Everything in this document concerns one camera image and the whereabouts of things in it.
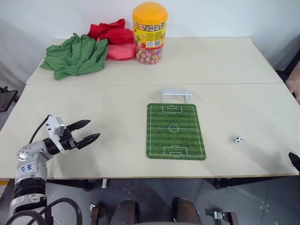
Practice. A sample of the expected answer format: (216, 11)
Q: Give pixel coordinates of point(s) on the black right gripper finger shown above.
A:
(295, 160)

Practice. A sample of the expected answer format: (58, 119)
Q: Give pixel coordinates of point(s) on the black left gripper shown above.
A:
(68, 141)

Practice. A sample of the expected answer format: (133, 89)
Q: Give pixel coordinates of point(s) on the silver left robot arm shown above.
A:
(28, 164)

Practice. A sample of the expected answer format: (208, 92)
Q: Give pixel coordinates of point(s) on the tiny soccer ball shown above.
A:
(237, 139)

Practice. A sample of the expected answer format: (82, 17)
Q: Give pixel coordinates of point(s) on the green soccer field mat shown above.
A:
(174, 131)

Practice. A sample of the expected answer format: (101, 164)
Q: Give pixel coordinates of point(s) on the small white goal frame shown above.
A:
(174, 93)

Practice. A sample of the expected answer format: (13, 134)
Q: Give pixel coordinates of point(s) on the green crumpled cloth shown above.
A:
(75, 57)

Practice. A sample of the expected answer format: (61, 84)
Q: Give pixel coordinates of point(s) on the rusty caster wheel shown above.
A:
(96, 214)
(225, 216)

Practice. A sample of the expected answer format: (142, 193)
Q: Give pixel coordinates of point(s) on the black mesh chair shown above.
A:
(5, 99)

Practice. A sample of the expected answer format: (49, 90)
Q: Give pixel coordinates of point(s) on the pink folded cloth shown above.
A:
(120, 51)

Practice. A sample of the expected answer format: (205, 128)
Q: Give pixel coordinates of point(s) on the dark rounded shape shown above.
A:
(186, 212)
(126, 213)

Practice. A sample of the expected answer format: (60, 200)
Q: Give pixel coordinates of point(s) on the red crumpled cloth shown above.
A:
(114, 32)

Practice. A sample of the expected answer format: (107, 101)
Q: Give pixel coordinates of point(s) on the candy jar with orange lid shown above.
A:
(148, 32)

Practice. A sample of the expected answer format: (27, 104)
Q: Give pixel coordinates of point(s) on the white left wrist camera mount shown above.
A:
(54, 124)

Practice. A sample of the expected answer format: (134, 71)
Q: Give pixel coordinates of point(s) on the black table frame bar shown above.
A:
(70, 184)
(253, 181)

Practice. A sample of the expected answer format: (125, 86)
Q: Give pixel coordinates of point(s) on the small white table bracket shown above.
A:
(105, 184)

